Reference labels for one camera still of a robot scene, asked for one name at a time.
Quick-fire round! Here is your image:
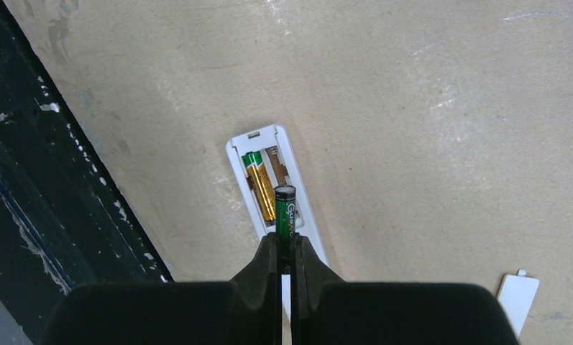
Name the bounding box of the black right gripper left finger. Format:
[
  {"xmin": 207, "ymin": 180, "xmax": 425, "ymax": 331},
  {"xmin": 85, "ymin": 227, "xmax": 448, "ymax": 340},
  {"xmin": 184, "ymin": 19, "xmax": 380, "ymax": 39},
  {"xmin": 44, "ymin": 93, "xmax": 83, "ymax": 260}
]
[{"xmin": 40, "ymin": 234, "xmax": 282, "ymax": 344}]

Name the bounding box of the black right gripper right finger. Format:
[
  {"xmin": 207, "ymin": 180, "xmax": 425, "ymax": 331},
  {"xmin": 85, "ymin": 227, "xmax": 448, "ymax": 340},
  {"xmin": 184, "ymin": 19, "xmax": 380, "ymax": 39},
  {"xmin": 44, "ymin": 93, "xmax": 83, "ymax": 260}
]
[{"xmin": 290, "ymin": 235, "xmax": 518, "ymax": 344}]

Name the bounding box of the green black battery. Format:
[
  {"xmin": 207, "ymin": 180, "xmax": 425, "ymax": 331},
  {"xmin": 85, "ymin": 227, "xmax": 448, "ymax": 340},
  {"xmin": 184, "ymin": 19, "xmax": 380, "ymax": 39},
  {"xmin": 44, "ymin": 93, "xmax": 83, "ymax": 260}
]
[{"xmin": 274, "ymin": 185, "xmax": 296, "ymax": 275}]

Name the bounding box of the gold battery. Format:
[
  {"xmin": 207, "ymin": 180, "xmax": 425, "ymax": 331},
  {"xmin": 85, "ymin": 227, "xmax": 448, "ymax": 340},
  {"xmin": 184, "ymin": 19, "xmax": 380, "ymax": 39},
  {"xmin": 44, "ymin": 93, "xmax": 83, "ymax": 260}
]
[{"xmin": 242, "ymin": 151, "xmax": 276, "ymax": 222}]

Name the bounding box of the white air conditioner remote control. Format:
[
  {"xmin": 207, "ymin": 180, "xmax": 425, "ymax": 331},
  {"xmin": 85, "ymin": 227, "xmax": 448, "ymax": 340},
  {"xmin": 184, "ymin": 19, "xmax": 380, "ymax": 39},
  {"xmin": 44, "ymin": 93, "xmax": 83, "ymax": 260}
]
[{"xmin": 226, "ymin": 124, "xmax": 338, "ymax": 344}]

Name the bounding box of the white battery compartment cover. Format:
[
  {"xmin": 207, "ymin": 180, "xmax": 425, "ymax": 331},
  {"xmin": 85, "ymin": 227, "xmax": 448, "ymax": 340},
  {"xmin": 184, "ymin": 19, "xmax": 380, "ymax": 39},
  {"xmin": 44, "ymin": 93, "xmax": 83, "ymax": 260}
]
[{"xmin": 497, "ymin": 269, "xmax": 540, "ymax": 338}]

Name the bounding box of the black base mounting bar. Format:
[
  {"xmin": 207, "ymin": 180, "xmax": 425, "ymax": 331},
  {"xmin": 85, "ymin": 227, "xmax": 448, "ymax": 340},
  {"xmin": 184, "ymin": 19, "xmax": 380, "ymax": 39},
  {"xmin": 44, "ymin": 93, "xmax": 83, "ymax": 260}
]
[{"xmin": 0, "ymin": 1, "xmax": 172, "ymax": 344}]

